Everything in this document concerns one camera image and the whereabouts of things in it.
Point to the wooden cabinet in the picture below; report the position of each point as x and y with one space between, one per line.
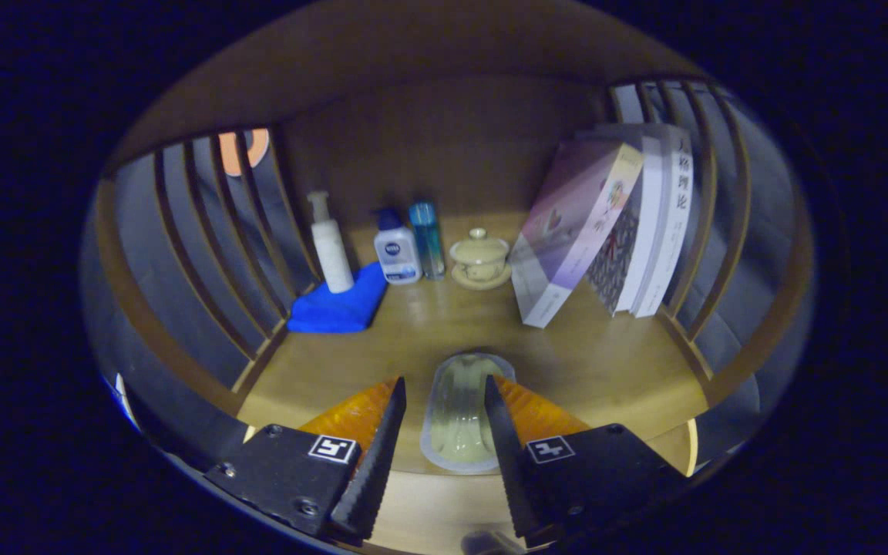
452 131

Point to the blue folded cloth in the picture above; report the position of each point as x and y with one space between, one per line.
336 308

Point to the dark patterned book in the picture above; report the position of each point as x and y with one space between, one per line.
615 262

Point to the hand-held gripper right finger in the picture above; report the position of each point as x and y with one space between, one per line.
509 470

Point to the beige lidded tea cup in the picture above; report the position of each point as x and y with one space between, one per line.
480 262

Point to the teal bottle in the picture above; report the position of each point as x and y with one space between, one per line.
428 247

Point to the wooden countertop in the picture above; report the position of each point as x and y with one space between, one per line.
428 324

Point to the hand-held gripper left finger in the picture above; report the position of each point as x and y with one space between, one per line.
378 478

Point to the wooden drawer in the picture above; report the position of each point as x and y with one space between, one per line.
436 509

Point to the white pump bottle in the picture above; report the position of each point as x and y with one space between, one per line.
332 258

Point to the plain white book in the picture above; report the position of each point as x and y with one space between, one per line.
648 231

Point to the purple and white book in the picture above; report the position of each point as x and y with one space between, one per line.
567 231

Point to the white bottle with blue cap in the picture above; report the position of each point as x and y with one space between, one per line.
396 258

